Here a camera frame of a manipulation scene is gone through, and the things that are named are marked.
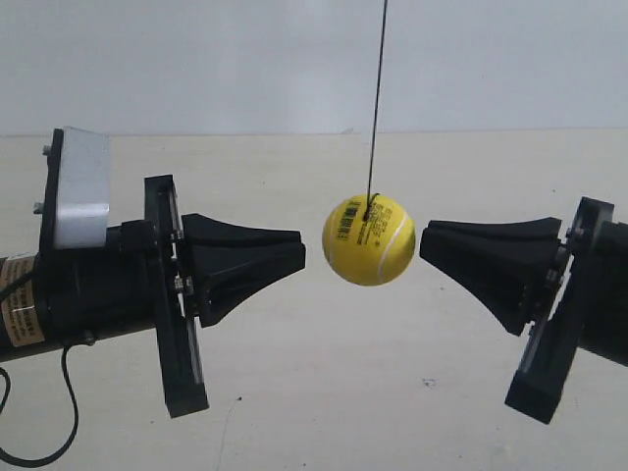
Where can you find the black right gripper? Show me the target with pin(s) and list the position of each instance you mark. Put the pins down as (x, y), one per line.
(511, 280)

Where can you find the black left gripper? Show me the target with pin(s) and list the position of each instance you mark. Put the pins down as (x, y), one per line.
(223, 265)

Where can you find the yellow tennis ball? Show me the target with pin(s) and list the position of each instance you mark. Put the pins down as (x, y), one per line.
(369, 241)

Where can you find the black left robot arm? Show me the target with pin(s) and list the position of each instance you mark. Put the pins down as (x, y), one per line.
(57, 297)

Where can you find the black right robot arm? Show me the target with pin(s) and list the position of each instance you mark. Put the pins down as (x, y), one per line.
(569, 291)

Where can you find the silver grey wrist camera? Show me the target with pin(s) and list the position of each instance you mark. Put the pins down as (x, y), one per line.
(83, 194)

